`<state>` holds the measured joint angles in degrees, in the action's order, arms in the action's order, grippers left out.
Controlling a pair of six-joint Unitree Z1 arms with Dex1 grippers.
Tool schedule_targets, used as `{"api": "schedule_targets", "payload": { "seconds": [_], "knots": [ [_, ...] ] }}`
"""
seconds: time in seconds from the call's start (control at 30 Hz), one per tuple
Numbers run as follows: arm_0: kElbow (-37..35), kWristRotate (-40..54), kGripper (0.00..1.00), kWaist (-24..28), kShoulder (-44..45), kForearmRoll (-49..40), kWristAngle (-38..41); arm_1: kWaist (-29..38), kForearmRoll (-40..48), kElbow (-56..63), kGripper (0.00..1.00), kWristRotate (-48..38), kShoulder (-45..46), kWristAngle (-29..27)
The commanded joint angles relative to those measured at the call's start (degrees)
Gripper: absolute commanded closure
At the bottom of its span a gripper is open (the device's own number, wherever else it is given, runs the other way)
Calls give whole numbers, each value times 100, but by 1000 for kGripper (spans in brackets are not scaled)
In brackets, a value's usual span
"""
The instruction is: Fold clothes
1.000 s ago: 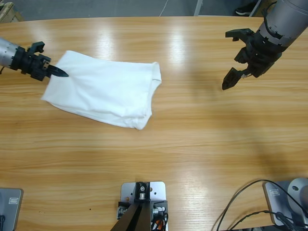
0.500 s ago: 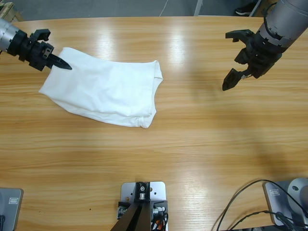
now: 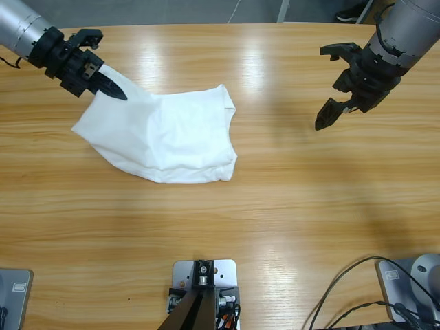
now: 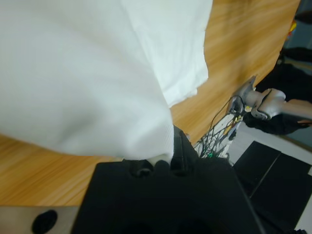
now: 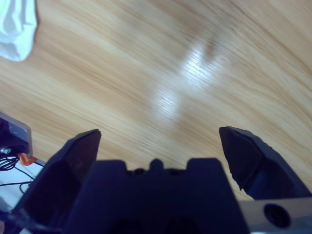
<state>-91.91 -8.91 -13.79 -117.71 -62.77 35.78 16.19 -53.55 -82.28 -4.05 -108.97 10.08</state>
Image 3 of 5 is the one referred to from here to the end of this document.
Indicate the black corner bracket silver knob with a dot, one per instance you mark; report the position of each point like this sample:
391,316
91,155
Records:
173,302
227,297

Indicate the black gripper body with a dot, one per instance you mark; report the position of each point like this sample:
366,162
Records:
373,80
65,65

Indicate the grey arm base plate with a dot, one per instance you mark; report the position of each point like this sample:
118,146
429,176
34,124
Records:
390,292
15,302

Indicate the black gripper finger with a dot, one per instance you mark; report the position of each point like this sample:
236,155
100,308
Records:
108,93
111,86
329,115

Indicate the white mounting plate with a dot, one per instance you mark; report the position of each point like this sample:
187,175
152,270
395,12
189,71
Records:
227,269

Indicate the white upright metal leg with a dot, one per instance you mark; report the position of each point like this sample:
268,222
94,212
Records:
284,9

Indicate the white slanted metal leg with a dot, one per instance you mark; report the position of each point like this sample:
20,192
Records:
364,12

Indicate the white T-shirt black logo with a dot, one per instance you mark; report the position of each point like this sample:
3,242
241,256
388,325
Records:
172,137

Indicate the dark camera post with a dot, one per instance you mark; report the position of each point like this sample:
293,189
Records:
196,316

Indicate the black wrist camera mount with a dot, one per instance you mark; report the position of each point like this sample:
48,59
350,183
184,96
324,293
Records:
89,33
338,48

